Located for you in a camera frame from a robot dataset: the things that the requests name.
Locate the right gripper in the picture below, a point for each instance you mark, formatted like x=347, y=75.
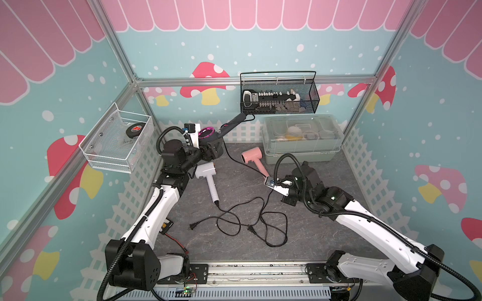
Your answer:
x=288, y=200

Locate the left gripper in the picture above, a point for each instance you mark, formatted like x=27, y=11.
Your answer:
x=212, y=155

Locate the black magenta hair dryer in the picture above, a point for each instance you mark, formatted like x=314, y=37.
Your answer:
x=209, y=134

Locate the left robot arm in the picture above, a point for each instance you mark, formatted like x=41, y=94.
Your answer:
x=131, y=261

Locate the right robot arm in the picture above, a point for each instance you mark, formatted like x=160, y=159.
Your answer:
x=411, y=268

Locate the green clear-lid storage box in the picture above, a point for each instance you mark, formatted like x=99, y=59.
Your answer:
x=311, y=138

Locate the black red tape measure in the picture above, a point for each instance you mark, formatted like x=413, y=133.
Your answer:
x=135, y=130

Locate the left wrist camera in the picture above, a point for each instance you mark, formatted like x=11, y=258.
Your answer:
x=191, y=134

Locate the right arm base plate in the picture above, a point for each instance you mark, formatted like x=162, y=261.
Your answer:
x=321, y=273

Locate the black wire mesh basket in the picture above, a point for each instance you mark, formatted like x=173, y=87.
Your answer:
x=300, y=82

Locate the white wire mesh basket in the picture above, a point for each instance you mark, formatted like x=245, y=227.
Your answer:
x=107, y=147

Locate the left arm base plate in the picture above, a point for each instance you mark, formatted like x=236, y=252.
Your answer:
x=196, y=274

